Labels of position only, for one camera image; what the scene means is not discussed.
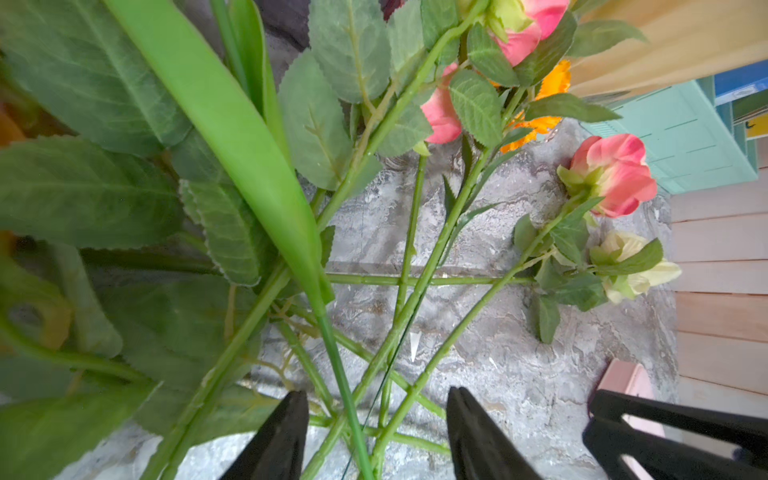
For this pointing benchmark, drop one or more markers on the mint green file organizer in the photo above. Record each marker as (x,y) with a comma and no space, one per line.
(691,143)

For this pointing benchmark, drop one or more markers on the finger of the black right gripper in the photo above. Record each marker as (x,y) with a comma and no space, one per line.
(612,405)
(611,443)

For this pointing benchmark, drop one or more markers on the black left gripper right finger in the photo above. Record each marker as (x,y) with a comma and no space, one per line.
(479,448)

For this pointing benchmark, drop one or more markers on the large pink rose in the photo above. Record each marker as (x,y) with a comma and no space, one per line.
(606,177)

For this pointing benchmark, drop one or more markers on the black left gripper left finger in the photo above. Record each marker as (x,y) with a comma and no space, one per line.
(277,450)

